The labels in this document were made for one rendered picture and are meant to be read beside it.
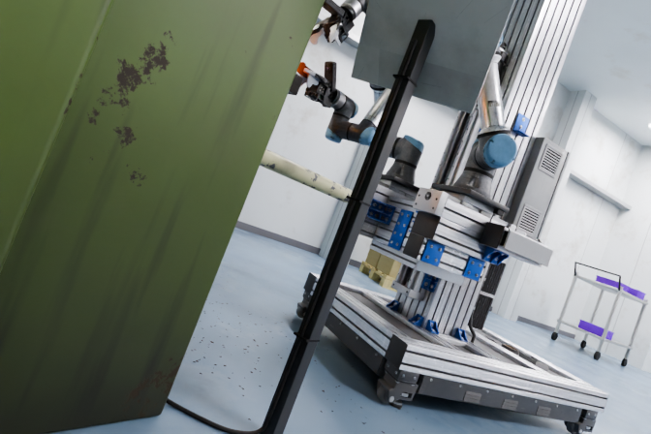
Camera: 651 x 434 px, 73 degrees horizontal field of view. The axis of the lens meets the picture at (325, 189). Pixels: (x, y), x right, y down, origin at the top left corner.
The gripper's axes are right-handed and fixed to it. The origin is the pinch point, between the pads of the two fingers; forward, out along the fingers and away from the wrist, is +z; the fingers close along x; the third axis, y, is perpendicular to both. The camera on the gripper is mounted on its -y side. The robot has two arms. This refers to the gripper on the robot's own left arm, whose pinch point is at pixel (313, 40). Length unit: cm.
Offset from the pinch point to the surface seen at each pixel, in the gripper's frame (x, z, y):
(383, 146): -57, 40, 0
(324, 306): -57, 76, 19
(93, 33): -53, 75, -55
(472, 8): -65, 4, -13
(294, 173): -36, 53, 2
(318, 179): -36, 48, 11
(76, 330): -42, 109, -18
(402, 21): -49, 11, -14
